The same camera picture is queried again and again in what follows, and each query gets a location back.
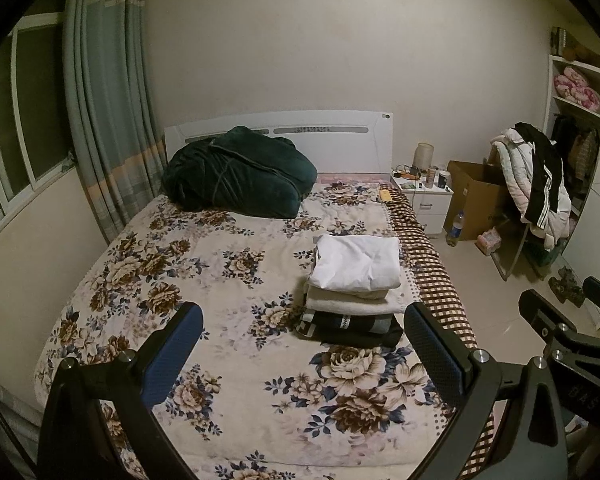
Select wooden chair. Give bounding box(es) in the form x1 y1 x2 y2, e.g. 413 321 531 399
487 135 571 281

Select pink bedsheet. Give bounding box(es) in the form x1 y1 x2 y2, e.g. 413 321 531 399
316 172 392 186

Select black patterned folded garment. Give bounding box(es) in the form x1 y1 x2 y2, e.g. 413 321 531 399
300 309 392 335

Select printed carton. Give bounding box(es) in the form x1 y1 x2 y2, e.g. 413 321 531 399
550 26 573 57

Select brown bag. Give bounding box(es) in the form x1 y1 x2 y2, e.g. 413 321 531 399
570 42 600 70

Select black white-striped garment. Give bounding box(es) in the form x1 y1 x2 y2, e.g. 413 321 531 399
515 121 566 231

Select pink tissue pack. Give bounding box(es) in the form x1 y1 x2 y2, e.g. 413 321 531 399
476 227 502 252

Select white padded jacket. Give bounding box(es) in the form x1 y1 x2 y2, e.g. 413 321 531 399
490 127 573 251

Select white folded garment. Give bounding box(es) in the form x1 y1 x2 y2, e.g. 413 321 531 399
305 294 406 317

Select plastic water bottle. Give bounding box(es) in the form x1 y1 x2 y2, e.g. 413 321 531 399
446 210 466 247

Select dark green quilt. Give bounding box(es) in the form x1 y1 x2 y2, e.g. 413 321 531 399
162 126 318 220

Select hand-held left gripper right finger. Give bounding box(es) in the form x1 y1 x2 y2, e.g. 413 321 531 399
403 302 569 480

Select black striped folded garment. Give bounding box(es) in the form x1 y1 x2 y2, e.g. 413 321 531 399
292 317 405 350

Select brown shoe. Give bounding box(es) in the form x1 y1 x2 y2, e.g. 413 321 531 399
549 272 573 301
562 267 587 308

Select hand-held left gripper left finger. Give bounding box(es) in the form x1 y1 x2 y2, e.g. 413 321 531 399
36 301 204 480

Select large cardboard box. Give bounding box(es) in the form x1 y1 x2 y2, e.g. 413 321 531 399
442 160 513 241

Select white framed window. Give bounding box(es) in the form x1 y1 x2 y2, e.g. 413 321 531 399
0 10 78 246

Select pink floral quilt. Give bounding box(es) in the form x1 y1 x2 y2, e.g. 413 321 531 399
552 66 600 113

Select floral bedspread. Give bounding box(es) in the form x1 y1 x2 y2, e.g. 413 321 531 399
32 180 481 480

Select grey-green curtain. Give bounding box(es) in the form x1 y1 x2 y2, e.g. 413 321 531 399
62 0 167 243

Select brown checked blanket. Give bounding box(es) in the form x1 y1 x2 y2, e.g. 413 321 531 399
380 187 496 480

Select white t-shirt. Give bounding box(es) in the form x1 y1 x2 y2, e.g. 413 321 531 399
307 234 403 292

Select cream folded garment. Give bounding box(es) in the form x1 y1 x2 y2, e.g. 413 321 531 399
302 282 403 303

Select white nightstand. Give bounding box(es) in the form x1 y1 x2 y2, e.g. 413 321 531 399
390 167 455 236

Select white bed headboard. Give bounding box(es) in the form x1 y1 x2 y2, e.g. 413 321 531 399
164 110 396 186

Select green plastic bin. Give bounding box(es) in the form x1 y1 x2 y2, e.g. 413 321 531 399
530 237 570 268

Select beige table lamp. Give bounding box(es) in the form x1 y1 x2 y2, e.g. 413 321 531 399
414 142 435 170

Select hanging dark clothes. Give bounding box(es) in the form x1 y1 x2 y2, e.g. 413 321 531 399
552 115 600 186

